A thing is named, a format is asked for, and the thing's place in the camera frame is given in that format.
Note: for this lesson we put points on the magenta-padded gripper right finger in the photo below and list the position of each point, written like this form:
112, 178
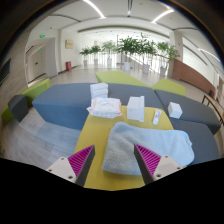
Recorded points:
165, 165

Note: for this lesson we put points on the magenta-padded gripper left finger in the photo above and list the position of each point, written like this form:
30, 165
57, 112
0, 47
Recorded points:
63, 166

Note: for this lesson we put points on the light blue towel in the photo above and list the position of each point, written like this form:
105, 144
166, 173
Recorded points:
160, 143

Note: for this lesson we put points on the blue-grey sofa module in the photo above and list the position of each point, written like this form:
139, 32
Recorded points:
196, 110
203, 143
60, 103

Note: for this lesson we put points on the white and red tube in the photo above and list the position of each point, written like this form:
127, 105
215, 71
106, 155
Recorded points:
157, 116

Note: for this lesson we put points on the small white cube box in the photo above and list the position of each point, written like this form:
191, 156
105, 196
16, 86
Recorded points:
174, 110

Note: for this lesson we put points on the white tissue box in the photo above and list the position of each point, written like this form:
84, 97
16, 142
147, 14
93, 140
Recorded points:
135, 108

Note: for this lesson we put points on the pink wet wipes pack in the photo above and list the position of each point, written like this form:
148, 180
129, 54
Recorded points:
105, 107

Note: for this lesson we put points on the dark grey ottoman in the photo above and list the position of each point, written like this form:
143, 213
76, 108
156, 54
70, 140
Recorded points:
18, 107

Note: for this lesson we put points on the green sofa module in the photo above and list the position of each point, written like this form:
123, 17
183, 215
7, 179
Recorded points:
170, 86
35, 90
116, 77

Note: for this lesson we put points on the wooden bench with black legs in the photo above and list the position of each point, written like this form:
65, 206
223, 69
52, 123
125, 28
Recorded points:
213, 100

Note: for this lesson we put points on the stack of white tissue packs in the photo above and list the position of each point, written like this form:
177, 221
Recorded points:
99, 90

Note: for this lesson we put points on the brown wooden counter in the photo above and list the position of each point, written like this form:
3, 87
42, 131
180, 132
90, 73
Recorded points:
190, 75

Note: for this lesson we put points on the red cabinet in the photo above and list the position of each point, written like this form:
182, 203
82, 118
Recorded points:
68, 66

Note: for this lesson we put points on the row of potted plants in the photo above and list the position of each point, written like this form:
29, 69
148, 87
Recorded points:
128, 45

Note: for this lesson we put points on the green exit sign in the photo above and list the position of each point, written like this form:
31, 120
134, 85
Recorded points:
42, 35

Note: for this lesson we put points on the ceiling light strips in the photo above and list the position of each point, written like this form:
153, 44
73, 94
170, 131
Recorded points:
95, 8

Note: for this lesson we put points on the dark wall screen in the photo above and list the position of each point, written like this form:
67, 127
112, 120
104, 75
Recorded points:
4, 71

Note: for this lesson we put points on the framed wall picture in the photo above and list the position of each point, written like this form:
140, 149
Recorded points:
69, 44

